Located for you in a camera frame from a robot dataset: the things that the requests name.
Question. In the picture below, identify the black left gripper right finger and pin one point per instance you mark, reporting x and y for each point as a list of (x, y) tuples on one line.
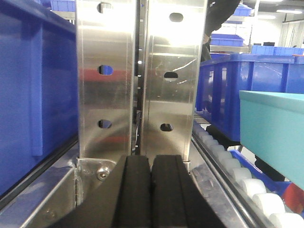
[(176, 201)]

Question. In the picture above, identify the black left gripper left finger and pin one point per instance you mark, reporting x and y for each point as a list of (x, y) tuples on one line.
[(121, 201)]

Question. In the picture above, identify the teal plastic bin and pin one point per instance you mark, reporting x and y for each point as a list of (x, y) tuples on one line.
[(272, 128)]

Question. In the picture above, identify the blue bin under rollers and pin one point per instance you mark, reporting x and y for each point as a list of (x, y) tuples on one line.
[(278, 187)]

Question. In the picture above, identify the white roller track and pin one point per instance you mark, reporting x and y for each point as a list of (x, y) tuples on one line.
[(238, 198)]

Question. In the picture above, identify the red orange round label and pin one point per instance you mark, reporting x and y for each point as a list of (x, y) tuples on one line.
[(293, 197)]

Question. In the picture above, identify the blue crate on roller rack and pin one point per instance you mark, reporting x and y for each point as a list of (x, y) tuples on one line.
[(221, 79)]

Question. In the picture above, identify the large blue crate left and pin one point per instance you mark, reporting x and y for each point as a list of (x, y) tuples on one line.
[(38, 87)]

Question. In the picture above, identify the blue bins on far shelves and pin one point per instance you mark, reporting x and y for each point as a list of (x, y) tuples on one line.
[(275, 21)]

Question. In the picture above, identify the steel rack upright right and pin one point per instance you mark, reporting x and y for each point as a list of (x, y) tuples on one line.
[(174, 32)]

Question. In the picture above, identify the steel rack upright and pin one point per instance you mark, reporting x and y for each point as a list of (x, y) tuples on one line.
[(105, 37), (174, 32)]

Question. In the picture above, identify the steel rack upright left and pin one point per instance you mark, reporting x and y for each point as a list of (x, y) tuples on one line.
[(105, 37)]

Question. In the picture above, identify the person in black clothes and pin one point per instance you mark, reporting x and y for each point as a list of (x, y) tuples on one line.
[(218, 12)]

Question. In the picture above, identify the steel rack base frame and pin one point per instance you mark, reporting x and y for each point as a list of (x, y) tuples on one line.
[(56, 192)]

